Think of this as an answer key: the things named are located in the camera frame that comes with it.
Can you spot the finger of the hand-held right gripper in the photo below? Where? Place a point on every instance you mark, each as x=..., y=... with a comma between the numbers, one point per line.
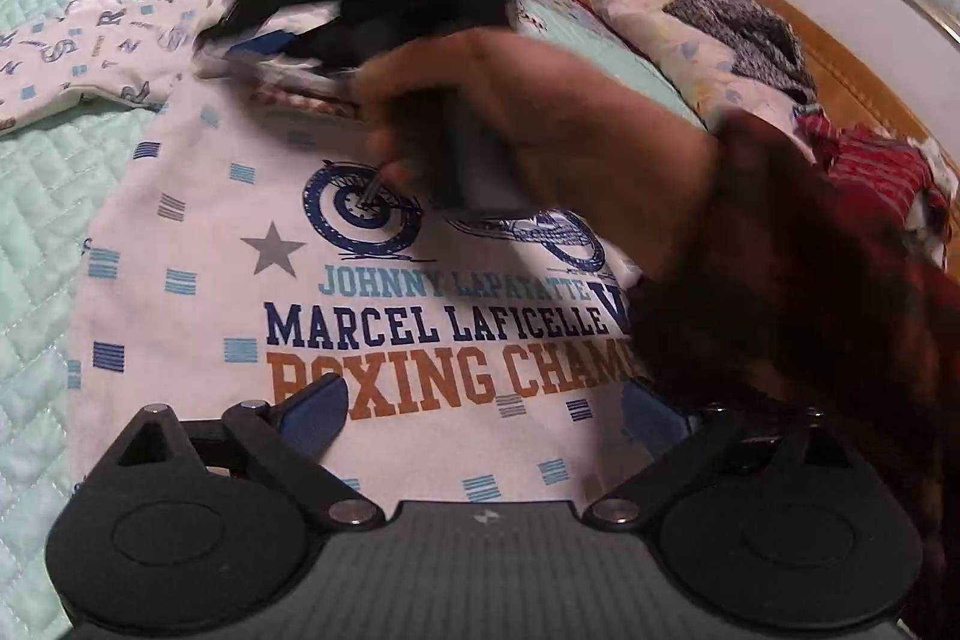
x=259, y=46

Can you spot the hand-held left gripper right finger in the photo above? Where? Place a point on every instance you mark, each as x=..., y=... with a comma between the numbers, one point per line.
x=649, y=419

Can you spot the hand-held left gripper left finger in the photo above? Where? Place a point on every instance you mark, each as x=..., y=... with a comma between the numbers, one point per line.
x=315, y=415

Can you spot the white printed long-sleeve shirt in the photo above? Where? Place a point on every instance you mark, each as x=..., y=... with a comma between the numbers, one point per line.
x=225, y=280

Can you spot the person's right hand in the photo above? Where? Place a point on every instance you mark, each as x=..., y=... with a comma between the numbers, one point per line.
x=585, y=145

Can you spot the pink floral pillow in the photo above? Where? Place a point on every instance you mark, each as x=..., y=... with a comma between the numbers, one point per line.
x=660, y=25

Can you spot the mint bee-print quilt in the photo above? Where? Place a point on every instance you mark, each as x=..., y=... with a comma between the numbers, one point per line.
x=30, y=235

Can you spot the dark patterned garment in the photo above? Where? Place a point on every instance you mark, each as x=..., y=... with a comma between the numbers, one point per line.
x=750, y=33

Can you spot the red striped garment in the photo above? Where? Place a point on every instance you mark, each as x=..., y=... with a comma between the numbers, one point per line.
x=877, y=175

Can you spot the wooden bed headboard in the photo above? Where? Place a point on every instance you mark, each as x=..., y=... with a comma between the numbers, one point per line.
x=840, y=55

